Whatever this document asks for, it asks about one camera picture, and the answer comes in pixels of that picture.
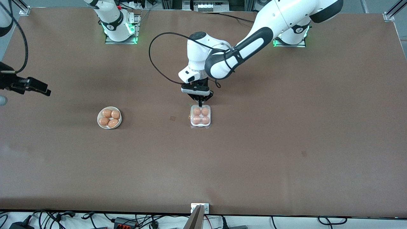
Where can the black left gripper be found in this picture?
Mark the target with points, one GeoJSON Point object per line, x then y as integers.
{"type": "Point", "coordinates": [199, 96]}

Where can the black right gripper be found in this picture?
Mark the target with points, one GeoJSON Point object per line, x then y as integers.
{"type": "Point", "coordinates": [9, 81]}

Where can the brown egg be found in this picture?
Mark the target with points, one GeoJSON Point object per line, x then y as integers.
{"type": "Point", "coordinates": [205, 120]}
{"type": "Point", "coordinates": [113, 123]}
{"type": "Point", "coordinates": [197, 111]}
{"type": "Point", "coordinates": [104, 121]}
{"type": "Point", "coordinates": [107, 113]}
{"type": "Point", "coordinates": [115, 114]}
{"type": "Point", "coordinates": [196, 120]}
{"type": "Point", "coordinates": [205, 111]}

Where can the clear plastic egg box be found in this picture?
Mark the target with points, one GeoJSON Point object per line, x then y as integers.
{"type": "Point", "coordinates": [200, 126]}

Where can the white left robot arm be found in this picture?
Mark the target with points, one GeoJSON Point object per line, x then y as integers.
{"type": "Point", "coordinates": [286, 16]}

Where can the black box with orange connectors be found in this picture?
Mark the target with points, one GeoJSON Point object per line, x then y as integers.
{"type": "Point", "coordinates": [125, 222]}

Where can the white round bowl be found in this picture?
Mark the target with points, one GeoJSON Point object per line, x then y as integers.
{"type": "Point", "coordinates": [101, 126]}

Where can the white power strip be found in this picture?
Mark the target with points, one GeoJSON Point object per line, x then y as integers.
{"type": "Point", "coordinates": [208, 6]}

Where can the grey metal bar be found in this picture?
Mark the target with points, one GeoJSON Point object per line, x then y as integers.
{"type": "Point", "coordinates": [194, 221]}

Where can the black power adapter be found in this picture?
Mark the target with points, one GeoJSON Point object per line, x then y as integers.
{"type": "Point", "coordinates": [20, 225]}

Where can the silver corner bracket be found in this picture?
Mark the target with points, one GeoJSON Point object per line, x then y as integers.
{"type": "Point", "coordinates": [388, 17]}
{"type": "Point", "coordinates": [25, 11]}

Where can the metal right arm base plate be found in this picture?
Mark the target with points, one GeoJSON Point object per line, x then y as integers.
{"type": "Point", "coordinates": [109, 41]}

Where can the silver table edge bracket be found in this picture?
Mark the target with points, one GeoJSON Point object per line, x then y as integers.
{"type": "Point", "coordinates": [206, 208]}

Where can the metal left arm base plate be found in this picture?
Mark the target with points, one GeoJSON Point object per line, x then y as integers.
{"type": "Point", "coordinates": [300, 45]}

